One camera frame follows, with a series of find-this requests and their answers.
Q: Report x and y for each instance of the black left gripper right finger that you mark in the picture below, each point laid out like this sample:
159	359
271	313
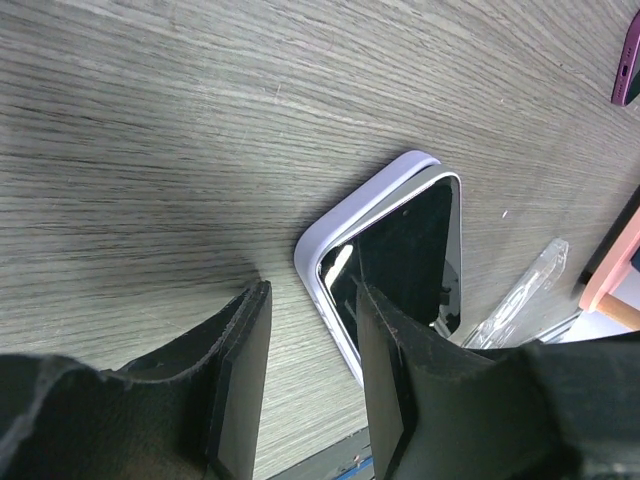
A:
538	411

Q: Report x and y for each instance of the clear magsafe phone case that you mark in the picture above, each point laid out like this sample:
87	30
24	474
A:
507	326

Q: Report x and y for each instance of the white phone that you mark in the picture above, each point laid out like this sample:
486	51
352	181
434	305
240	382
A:
408	246

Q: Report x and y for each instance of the purple phone black screen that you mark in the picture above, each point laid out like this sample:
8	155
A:
626	84

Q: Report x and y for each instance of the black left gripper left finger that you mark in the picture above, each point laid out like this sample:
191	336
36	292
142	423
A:
187	410

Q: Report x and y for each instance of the lilac phone case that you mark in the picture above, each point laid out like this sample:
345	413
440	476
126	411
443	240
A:
317	240

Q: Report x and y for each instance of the pink tiered wooden shelf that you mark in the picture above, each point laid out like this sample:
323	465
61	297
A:
615	257

